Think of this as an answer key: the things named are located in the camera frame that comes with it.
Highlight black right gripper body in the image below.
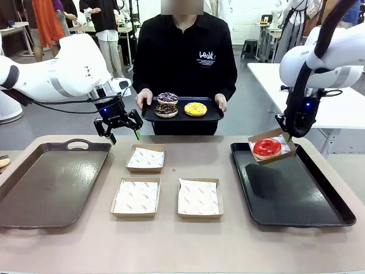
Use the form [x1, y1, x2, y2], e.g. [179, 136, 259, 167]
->
[302, 95, 318, 129]

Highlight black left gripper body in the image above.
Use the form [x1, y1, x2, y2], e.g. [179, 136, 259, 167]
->
[94, 96, 131, 128]

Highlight kraft paper food box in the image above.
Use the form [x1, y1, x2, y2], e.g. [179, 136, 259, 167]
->
[247, 127, 297, 166]
[110, 177, 161, 219]
[177, 178, 224, 220]
[125, 143, 166, 174]

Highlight chocolate sprinkled donut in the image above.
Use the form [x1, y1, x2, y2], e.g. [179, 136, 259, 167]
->
[154, 103, 179, 119]

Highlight red glazed donut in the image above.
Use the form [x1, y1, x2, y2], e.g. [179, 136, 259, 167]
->
[253, 138, 282, 160]

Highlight purple sprinkled donut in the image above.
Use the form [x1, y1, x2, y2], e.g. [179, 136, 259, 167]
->
[157, 92, 179, 106]

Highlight yellow sprinkled donut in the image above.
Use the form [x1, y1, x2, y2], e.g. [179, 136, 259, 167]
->
[184, 102, 208, 118]

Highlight small black serving tray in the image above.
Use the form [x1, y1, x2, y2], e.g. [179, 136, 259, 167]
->
[141, 96, 225, 123]

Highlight person's right forearm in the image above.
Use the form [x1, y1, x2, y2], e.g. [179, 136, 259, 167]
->
[132, 64, 149, 95]

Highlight person's left forearm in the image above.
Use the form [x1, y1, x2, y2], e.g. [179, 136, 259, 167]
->
[218, 64, 238, 97]

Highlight large black serving tray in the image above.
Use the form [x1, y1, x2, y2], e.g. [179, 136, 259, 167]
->
[230, 142, 357, 228]

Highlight large brown serving tray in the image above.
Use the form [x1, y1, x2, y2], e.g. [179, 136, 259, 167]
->
[0, 139, 112, 229]

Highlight person's right hand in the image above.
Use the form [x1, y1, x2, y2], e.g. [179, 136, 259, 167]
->
[136, 88, 153, 111]

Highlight person's left hand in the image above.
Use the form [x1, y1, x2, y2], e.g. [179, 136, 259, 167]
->
[214, 93, 228, 112]

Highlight mannequin grey skirt black apron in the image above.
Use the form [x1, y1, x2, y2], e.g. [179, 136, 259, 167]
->
[273, 0, 307, 63]

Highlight person in black shirt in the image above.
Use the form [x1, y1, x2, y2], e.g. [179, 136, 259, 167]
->
[132, 5, 238, 136]

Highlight dark grey plastic stool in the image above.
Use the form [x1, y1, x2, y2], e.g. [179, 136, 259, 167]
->
[241, 39, 259, 60]

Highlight wooden top table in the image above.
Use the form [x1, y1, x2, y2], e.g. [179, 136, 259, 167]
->
[70, 25, 135, 72]

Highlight grey desk with equipment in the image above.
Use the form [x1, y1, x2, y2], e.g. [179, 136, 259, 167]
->
[255, 22, 282, 62]

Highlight mannequin in brown coat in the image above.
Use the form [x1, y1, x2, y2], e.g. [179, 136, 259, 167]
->
[303, 0, 325, 37]

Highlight mannequin black top beige pants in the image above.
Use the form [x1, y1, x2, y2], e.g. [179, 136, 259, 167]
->
[79, 0, 126, 78]

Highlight mannequin in orange garment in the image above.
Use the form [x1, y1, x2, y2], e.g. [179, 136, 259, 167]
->
[30, 0, 71, 62]

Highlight white-legged side table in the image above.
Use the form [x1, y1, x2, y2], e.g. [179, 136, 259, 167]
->
[0, 21, 37, 58]

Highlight black right arm cable sleeve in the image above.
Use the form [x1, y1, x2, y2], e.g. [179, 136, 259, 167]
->
[284, 0, 359, 139]

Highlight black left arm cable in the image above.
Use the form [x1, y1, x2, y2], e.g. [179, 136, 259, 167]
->
[0, 88, 122, 115]

